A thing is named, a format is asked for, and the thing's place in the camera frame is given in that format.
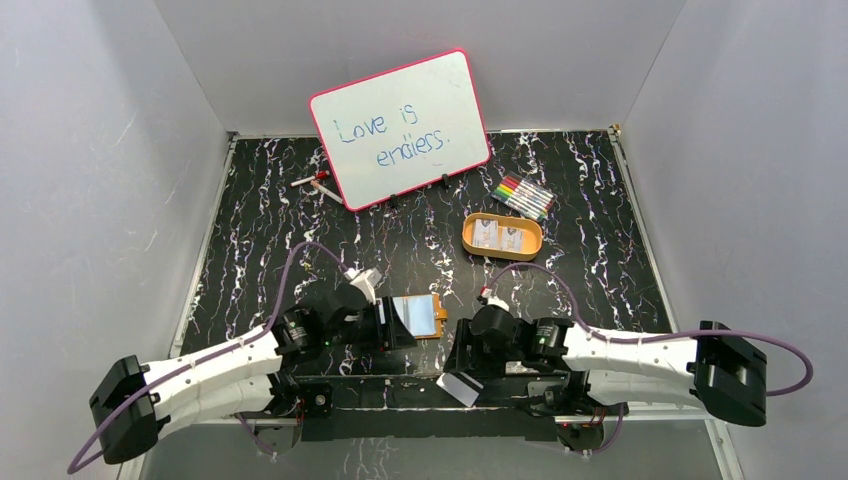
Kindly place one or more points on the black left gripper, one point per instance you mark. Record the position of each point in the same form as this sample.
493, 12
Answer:
382, 323

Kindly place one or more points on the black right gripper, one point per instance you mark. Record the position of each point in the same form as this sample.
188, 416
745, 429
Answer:
457, 357

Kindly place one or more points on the white credit card black stripe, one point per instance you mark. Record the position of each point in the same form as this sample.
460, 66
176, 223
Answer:
461, 386

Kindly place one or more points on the orange leather card holder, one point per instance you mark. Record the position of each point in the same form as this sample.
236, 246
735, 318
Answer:
423, 316

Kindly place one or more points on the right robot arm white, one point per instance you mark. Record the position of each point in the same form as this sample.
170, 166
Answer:
585, 372

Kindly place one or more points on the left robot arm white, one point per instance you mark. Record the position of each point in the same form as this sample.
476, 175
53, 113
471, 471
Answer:
137, 404

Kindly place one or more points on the credit card in tray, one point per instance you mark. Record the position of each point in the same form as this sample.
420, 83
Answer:
485, 234
511, 239

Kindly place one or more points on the orange oval tray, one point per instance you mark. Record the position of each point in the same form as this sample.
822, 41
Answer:
533, 237

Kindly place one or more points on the white marker brown tip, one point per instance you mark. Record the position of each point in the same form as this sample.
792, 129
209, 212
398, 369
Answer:
326, 191

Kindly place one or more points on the pack of coloured markers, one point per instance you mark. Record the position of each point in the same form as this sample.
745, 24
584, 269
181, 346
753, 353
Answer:
526, 197

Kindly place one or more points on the white marker red cap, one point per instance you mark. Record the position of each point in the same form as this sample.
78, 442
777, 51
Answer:
315, 177

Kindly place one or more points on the pink framed whiteboard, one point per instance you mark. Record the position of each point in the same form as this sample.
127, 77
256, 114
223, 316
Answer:
402, 129

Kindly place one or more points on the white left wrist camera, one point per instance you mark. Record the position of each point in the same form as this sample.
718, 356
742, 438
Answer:
365, 280

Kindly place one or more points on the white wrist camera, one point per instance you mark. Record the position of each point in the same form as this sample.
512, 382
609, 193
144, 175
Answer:
487, 297
365, 280

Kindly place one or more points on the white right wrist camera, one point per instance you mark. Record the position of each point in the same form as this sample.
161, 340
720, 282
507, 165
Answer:
487, 297

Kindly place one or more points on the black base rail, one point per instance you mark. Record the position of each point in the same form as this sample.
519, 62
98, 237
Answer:
430, 397

